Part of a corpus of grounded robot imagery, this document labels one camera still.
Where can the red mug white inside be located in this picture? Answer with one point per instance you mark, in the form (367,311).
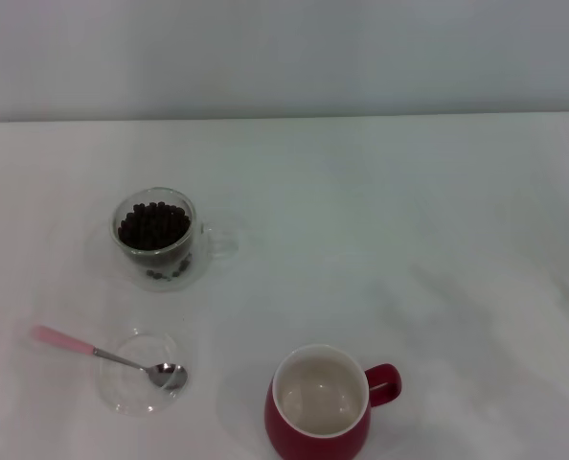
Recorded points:
(284,431)

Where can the pile of coffee beans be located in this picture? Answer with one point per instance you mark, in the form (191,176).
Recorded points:
(152,227)

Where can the small clear glass saucer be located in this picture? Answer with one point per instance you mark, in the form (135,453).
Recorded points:
(126,390)

